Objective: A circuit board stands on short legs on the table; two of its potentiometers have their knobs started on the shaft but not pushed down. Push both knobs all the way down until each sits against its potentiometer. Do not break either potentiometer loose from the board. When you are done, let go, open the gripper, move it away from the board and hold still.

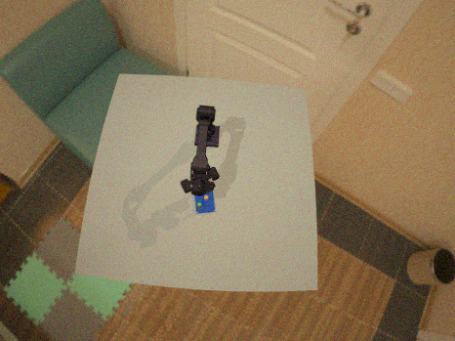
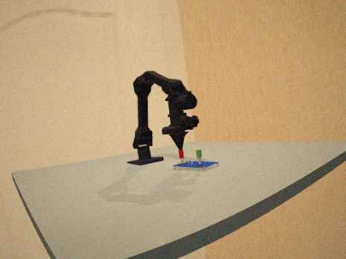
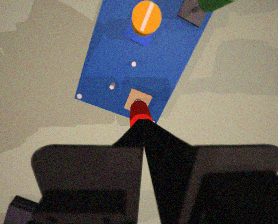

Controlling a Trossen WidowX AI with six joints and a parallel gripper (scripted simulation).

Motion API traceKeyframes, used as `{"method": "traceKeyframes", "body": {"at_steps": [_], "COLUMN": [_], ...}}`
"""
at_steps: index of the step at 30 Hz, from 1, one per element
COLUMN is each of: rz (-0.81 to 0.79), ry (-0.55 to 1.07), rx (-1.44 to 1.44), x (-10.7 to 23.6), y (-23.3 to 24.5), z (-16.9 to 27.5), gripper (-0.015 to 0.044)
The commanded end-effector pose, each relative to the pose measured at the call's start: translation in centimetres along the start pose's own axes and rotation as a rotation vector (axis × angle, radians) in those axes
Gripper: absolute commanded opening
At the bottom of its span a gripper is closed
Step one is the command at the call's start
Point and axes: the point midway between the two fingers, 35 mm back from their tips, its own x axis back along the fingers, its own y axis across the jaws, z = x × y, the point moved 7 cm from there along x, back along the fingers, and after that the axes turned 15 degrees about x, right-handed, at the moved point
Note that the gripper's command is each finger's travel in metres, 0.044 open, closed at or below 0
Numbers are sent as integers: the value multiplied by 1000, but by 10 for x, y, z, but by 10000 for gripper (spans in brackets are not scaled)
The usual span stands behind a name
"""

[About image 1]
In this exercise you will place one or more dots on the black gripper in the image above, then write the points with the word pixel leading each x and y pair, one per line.
pixel 187 184

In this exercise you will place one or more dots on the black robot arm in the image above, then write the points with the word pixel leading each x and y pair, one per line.
pixel 199 165

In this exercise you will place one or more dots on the blue circuit board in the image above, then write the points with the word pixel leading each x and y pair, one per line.
pixel 206 205

